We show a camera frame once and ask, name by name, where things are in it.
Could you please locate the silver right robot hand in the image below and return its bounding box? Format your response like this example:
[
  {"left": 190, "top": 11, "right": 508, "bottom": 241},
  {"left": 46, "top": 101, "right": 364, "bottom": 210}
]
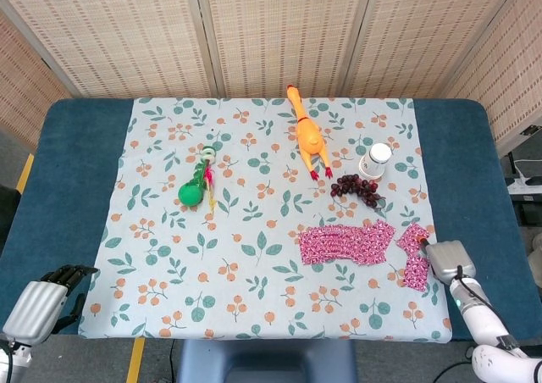
[{"left": 416, "top": 235, "right": 478, "bottom": 283}]

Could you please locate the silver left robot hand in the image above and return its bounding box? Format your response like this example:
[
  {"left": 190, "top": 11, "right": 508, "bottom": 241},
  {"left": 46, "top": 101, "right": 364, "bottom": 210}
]
[{"left": 2, "top": 264, "right": 101, "bottom": 344}]

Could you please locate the pink glitter paper piece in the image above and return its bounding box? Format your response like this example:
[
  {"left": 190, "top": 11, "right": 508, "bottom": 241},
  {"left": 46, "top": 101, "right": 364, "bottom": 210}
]
[
  {"left": 396, "top": 224, "right": 431, "bottom": 259},
  {"left": 401, "top": 253, "right": 431, "bottom": 293}
]

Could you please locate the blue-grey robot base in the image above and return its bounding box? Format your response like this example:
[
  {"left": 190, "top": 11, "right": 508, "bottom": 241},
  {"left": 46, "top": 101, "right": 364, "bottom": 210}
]
[{"left": 175, "top": 339, "right": 357, "bottom": 383}]

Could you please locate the pink patterned knit cloth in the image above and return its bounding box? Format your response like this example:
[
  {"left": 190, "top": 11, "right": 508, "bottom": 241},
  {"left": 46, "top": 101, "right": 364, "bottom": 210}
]
[{"left": 298, "top": 219, "right": 397, "bottom": 267}]

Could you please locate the dark purple grape bunch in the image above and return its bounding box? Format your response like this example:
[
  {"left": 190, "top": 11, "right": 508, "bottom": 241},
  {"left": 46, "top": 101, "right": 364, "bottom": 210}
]
[{"left": 329, "top": 174, "right": 387, "bottom": 209}]

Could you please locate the white capped small bottle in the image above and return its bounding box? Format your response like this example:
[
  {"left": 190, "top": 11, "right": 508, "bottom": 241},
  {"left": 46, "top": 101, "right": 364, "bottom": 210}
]
[{"left": 358, "top": 142, "right": 393, "bottom": 180}]

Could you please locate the orange rubber chicken toy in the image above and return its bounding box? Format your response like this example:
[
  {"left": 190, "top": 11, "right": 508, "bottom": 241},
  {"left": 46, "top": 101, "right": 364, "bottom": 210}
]
[{"left": 286, "top": 84, "right": 334, "bottom": 181}]

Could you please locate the green ball feather toy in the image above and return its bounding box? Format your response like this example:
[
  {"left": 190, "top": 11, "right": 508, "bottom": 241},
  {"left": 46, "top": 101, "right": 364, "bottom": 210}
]
[{"left": 177, "top": 145, "right": 219, "bottom": 214}]

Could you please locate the floral leaf berry tablecloth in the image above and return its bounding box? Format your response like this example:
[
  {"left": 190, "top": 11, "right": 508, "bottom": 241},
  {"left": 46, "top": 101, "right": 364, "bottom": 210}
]
[{"left": 78, "top": 97, "right": 453, "bottom": 341}]

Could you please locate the woven bamboo folding screen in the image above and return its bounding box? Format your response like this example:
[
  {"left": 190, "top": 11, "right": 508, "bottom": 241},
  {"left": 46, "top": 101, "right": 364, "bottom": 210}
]
[{"left": 0, "top": 0, "right": 542, "bottom": 158}]

